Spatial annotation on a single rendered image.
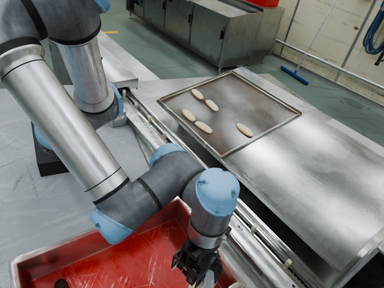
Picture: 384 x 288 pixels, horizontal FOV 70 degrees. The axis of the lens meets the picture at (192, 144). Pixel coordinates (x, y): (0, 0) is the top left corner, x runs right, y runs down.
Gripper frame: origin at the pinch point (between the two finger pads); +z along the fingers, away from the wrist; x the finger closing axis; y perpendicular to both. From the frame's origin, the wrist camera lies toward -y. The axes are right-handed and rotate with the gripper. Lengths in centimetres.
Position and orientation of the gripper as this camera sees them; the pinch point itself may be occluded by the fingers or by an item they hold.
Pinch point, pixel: (197, 274)
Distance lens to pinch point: 76.5
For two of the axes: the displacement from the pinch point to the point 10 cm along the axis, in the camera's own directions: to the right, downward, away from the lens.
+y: -6.3, 4.0, -6.6
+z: -1.4, 7.8, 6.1
